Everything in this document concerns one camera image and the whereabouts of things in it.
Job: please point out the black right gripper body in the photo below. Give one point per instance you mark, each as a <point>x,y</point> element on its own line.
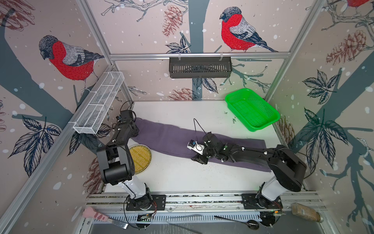
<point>207,153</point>

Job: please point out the green plastic basket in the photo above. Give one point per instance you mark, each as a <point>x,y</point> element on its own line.
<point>251,110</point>

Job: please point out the white mesh wall shelf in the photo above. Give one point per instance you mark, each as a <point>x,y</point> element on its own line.
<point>95,112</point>

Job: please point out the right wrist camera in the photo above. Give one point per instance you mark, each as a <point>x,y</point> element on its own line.
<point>195,146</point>

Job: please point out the purple trousers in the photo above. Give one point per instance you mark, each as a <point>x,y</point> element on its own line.
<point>172,140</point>

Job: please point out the horizontal aluminium frame bar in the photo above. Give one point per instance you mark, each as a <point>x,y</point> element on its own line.
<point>252,55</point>

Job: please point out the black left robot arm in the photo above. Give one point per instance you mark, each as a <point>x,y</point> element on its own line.
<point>118,168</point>

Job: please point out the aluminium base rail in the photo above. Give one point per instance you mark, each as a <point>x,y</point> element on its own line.
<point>196,207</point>

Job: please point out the yellow round woven mat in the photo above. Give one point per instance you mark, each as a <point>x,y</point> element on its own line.
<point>142,156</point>

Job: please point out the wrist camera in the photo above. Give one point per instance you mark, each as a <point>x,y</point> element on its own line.
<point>126,115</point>
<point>195,146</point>

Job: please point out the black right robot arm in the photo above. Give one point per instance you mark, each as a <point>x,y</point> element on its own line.
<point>288,169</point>

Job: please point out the pink handled spatula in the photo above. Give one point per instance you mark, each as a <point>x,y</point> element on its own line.
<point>90,212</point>

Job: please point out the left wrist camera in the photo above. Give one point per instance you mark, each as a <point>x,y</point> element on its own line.
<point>126,115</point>

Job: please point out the black spoon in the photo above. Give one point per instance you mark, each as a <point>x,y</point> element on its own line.
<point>251,224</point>

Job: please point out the black hanging wire basket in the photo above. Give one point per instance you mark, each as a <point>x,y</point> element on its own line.
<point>200,67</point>

